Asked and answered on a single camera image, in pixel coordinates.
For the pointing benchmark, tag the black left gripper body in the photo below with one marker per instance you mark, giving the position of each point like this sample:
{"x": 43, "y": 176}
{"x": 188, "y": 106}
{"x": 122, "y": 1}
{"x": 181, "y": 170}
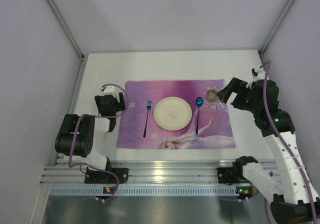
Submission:
{"x": 116, "y": 104}

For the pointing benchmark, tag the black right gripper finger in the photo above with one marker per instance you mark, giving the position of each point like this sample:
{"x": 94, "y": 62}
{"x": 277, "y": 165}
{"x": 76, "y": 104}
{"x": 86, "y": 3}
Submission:
{"x": 225, "y": 95}
{"x": 232, "y": 87}

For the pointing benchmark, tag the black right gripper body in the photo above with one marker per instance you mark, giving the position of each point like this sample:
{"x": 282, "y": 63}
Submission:
{"x": 236, "y": 93}

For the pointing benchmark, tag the speckled ceramic cup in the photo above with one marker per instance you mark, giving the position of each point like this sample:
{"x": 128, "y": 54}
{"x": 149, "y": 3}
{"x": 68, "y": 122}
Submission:
{"x": 212, "y": 95}

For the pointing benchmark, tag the blue metal spoon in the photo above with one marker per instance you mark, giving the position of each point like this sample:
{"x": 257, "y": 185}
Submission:
{"x": 199, "y": 103}

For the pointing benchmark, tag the cream round plate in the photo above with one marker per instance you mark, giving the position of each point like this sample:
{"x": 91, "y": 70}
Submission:
{"x": 172, "y": 113}

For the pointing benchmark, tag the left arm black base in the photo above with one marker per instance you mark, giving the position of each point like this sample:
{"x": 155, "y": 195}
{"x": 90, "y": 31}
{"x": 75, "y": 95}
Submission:
{"x": 98, "y": 177}

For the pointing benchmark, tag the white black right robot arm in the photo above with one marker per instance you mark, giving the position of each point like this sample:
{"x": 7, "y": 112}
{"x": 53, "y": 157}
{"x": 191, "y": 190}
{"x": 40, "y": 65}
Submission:
{"x": 296, "y": 200}

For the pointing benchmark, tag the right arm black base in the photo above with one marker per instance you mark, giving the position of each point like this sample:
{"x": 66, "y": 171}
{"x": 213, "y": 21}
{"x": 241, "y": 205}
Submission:
{"x": 227, "y": 176}

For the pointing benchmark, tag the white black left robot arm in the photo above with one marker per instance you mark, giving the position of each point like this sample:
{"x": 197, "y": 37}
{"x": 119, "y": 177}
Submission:
{"x": 75, "y": 137}

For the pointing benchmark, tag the purple princess placemat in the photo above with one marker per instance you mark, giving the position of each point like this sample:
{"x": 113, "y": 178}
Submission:
{"x": 215, "y": 131}

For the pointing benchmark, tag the aluminium mounting rail frame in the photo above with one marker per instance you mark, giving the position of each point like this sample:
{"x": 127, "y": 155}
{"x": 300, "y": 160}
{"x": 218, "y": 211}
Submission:
{"x": 143, "y": 172}

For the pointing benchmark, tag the perforated metal cable tray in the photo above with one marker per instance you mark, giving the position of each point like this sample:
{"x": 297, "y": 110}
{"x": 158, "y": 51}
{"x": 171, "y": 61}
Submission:
{"x": 242, "y": 191}

